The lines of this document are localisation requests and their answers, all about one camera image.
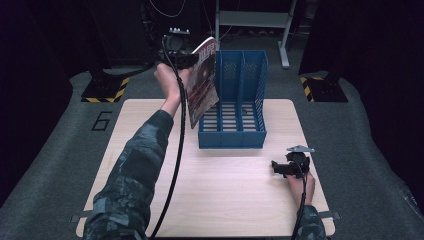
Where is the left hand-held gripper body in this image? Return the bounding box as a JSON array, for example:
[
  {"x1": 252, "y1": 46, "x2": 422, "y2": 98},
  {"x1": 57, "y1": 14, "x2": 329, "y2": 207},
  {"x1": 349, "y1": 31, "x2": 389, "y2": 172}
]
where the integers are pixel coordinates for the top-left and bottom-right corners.
[{"x1": 161, "y1": 27, "x2": 196, "y2": 70}]

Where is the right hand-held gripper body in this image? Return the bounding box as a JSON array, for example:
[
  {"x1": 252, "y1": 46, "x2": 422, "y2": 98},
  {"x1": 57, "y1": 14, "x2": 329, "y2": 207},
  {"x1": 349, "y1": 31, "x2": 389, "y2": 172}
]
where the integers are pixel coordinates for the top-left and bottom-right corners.
[{"x1": 282, "y1": 144, "x2": 316, "y2": 178}]

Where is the illustrated science fiction magazine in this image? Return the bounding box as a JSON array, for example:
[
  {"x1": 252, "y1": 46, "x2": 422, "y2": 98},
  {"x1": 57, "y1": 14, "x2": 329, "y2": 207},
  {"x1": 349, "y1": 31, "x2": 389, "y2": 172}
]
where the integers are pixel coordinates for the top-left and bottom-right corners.
[{"x1": 185, "y1": 36, "x2": 220, "y2": 130}]

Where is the blue plastic file rack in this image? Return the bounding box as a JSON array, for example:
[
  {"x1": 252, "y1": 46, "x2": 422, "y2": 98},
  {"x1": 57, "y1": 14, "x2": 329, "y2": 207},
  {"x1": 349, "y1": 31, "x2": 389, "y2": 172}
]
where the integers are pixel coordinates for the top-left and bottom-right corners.
[{"x1": 197, "y1": 49, "x2": 270, "y2": 150}]

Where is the person's right hand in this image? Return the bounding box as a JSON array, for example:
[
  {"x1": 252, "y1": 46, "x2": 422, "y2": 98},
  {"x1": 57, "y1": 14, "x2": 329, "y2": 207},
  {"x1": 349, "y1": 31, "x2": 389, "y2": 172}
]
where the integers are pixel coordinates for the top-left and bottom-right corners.
[{"x1": 286, "y1": 171, "x2": 317, "y2": 207}]

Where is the person's left hand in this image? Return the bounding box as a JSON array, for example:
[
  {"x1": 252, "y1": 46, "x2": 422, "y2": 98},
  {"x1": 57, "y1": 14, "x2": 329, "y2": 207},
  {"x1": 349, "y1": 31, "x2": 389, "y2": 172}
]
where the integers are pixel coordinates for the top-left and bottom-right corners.
[{"x1": 153, "y1": 62, "x2": 194, "y2": 118}]

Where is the grey tape strip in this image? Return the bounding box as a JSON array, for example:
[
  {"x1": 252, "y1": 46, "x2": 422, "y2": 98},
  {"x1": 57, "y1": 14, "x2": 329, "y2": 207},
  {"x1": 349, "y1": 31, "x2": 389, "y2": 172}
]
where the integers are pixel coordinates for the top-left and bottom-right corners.
[
  {"x1": 318, "y1": 210, "x2": 342, "y2": 221},
  {"x1": 68, "y1": 210, "x2": 95, "y2": 224}
]

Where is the black stand base striped tape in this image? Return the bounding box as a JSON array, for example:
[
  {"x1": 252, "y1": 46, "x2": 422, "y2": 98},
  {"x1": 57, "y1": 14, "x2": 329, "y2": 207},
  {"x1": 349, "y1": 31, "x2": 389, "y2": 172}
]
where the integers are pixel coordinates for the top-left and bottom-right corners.
[
  {"x1": 299, "y1": 75, "x2": 350, "y2": 103},
  {"x1": 80, "y1": 76, "x2": 131, "y2": 104}
]

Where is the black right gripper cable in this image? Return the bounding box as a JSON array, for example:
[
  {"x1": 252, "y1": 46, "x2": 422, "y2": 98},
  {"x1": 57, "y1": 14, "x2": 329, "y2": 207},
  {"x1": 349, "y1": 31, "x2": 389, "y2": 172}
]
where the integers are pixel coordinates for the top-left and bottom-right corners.
[{"x1": 290, "y1": 159, "x2": 310, "y2": 240}]

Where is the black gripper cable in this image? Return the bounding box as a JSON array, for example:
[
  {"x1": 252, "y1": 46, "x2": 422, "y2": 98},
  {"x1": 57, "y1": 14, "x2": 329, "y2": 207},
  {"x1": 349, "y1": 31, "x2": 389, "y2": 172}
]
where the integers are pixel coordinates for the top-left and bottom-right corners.
[
  {"x1": 290, "y1": 159, "x2": 310, "y2": 240},
  {"x1": 149, "y1": 35, "x2": 188, "y2": 240}
]

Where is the thin white hanging cable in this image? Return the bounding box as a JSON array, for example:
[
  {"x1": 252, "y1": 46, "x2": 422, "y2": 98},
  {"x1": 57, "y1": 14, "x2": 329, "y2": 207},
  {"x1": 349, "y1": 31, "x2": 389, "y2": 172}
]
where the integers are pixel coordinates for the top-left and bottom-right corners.
[{"x1": 148, "y1": 0, "x2": 187, "y2": 19}]

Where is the white metal table frame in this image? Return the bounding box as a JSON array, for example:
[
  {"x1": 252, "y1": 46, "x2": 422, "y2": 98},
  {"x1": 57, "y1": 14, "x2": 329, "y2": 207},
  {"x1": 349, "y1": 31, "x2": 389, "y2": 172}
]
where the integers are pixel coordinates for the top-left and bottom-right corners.
[{"x1": 214, "y1": 0, "x2": 298, "y2": 70}]

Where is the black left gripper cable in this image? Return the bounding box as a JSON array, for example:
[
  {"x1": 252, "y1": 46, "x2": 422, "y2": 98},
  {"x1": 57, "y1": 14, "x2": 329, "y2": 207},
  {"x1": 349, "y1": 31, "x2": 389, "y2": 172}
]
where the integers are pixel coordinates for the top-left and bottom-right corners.
[{"x1": 149, "y1": 35, "x2": 188, "y2": 240}]

